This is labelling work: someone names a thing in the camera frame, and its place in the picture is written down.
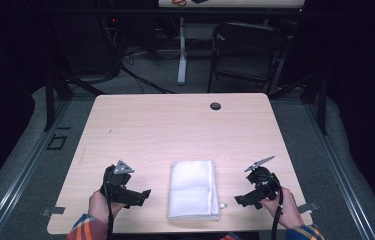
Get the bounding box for black metal stand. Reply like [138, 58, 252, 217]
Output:
[267, 70, 329, 136]
[42, 64, 107, 133]

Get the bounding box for white mesh bag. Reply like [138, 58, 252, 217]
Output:
[167, 159, 222, 222]

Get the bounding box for right hand-held gripper black cable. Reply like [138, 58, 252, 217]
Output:
[270, 174, 285, 240]

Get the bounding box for grey tape piece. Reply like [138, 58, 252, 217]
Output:
[296, 201, 320, 215]
[40, 206, 66, 218]

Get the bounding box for black floor cable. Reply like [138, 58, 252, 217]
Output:
[119, 64, 177, 95]

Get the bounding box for metal floor rail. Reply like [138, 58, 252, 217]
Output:
[302, 102, 375, 240]
[0, 99, 73, 240]

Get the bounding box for white desk leg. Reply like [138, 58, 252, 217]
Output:
[176, 16, 189, 86]

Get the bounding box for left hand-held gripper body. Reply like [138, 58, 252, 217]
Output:
[99, 159, 136, 204]

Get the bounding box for left hand-held gripper black cable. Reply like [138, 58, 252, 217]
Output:
[102, 181, 115, 240]

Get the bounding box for person's right hand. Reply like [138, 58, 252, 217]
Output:
[259, 186, 305, 231]

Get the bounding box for black folding chair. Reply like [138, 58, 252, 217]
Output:
[206, 21, 290, 96]

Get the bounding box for person's plaid clothing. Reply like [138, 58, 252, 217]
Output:
[219, 232, 243, 240]

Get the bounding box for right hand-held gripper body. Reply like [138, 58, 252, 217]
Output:
[244, 155, 281, 202]

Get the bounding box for person's left hand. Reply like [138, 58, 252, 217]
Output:
[87, 189, 127, 225]

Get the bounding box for hand-held gripper black cable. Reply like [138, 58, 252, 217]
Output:
[102, 181, 115, 240]
[270, 174, 285, 240]

